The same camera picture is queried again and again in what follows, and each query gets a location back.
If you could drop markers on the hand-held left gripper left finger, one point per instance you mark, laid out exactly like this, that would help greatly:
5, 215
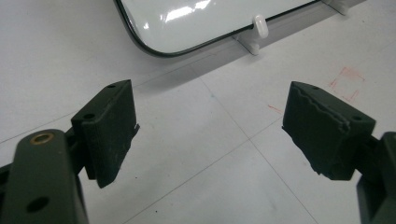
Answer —
107, 130

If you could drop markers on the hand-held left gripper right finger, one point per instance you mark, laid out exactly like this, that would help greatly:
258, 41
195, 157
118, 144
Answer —
323, 137

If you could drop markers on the white plastic board stand foot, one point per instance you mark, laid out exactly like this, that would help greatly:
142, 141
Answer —
260, 26

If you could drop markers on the white board with black rim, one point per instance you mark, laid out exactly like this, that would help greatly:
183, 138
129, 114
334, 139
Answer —
186, 28

